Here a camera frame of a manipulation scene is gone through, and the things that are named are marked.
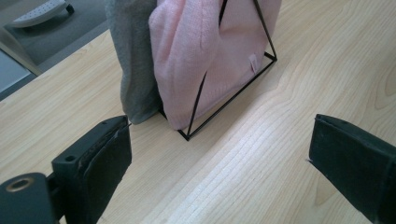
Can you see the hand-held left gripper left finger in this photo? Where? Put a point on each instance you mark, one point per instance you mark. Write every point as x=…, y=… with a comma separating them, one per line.
x=93, y=168

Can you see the office chair base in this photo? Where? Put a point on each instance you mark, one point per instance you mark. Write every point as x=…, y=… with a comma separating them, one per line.
x=40, y=12

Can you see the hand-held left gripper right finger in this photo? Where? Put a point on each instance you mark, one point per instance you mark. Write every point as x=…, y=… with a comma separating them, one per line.
x=355, y=161

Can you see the pink knit beanie hat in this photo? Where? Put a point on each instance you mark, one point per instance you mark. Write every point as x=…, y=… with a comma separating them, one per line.
x=186, y=62

